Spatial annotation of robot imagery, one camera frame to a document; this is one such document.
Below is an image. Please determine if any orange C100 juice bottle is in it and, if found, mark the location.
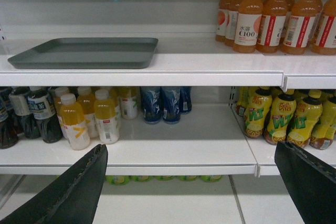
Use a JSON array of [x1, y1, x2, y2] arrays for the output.
[[233, 0, 263, 53]]

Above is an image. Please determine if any orange juice bottle far left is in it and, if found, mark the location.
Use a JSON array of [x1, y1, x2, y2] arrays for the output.
[[215, 0, 230, 42]]

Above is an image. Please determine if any yellow juice bottle middle row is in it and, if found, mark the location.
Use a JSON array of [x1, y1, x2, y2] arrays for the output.
[[77, 86, 99, 138]]

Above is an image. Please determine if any yellow lemon tea bottle right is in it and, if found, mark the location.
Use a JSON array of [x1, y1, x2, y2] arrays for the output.
[[287, 89, 323, 148]]

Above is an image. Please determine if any dark tea bottle front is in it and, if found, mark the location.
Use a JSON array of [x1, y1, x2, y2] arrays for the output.
[[27, 86, 63, 143]]

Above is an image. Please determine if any dark tea bottle left edge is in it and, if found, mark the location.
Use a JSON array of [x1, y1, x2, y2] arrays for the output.
[[1, 87, 18, 149]]

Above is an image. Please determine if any blue drink bottle right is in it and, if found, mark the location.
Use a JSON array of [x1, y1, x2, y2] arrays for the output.
[[161, 86, 181, 124]]

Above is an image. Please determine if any yellow juice bottle white cap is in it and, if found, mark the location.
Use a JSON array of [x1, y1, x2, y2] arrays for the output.
[[60, 93, 90, 151]]

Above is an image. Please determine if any grey rectangular serving tray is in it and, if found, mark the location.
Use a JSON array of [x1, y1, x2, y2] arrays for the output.
[[8, 37, 159, 69]]

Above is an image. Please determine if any orange juice bottle right edge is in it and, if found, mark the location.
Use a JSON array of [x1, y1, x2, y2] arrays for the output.
[[311, 0, 335, 55]]

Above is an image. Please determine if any white upper store shelf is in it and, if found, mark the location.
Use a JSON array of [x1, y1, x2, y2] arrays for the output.
[[1, 37, 335, 89]]

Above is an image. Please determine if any orange juice bottle back row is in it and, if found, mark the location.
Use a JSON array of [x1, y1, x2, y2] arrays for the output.
[[224, 0, 242, 47]]

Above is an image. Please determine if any white yellow bottle back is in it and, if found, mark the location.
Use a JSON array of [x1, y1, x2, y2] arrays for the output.
[[118, 86, 138, 120]]

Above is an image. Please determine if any orange juice bottle red label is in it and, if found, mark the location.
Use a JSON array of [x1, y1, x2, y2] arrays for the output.
[[256, 0, 288, 54]]

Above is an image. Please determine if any yellow lemon tea bottle left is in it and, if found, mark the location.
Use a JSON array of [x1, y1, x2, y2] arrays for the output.
[[244, 86, 272, 138]]

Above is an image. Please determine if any yellow lemon tea bottle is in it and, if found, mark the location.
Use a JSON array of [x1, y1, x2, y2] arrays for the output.
[[264, 89, 297, 145], [244, 86, 272, 138], [287, 89, 323, 148]]

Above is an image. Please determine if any yellow lemon tea bottle middle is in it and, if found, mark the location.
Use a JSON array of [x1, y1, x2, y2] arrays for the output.
[[264, 89, 297, 145]]

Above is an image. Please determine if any yellow lemon tea bottle edge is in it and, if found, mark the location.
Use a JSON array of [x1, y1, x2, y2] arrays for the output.
[[310, 92, 335, 150]]

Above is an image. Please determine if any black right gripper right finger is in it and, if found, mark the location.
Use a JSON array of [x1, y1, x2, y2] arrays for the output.
[[275, 141, 335, 223]]

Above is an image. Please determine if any orange juice bottle barcode label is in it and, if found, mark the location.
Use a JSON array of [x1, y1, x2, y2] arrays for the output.
[[281, 0, 319, 55]]

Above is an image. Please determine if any blue drink bottle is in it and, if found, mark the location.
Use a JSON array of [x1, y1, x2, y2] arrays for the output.
[[161, 86, 181, 124], [141, 86, 162, 124]]

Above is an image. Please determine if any dark tea bottle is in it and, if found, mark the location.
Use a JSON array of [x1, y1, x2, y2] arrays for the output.
[[27, 86, 63, 143], [9, 87, 40, 139]]

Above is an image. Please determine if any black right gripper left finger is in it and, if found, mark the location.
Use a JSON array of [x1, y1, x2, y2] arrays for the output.
[[1, 144, 108, 223]]

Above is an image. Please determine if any blue drink bottle left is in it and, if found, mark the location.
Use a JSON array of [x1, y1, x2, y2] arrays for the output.
[[141, 86, 162, 124]]

